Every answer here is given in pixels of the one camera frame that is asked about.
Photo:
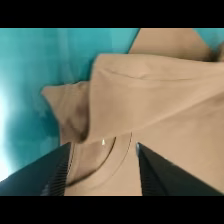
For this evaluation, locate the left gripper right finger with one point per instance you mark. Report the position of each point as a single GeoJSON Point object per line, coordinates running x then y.
{"type": "Point", "coordinates": [166, 176]}

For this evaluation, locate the brown T-shirt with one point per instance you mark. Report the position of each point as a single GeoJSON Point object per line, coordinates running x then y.
{"type": "Point", "coordinates": [150, 110]}

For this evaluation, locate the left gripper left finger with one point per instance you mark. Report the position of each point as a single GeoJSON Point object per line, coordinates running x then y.
{"type": "Point", "coordinates": [40, 176]}

